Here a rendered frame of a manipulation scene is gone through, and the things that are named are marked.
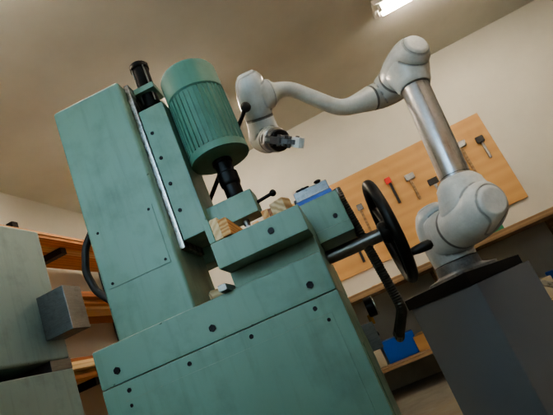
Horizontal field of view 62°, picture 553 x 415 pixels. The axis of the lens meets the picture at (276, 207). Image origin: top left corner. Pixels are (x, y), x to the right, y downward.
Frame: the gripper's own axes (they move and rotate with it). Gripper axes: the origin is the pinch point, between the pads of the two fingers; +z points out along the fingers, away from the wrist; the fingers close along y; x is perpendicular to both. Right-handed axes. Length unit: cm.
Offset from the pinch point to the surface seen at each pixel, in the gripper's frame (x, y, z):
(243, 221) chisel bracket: -22.3, 16.9, 7.8
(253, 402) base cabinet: -53, 23, 45
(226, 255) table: -24, 28, 36
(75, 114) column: 3, 63, -20
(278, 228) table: -17.4, 17.7, 39.2
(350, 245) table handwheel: -24.9, -7.3, 25.5
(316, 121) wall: 17, -141, -319
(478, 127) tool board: 21, -264, -226
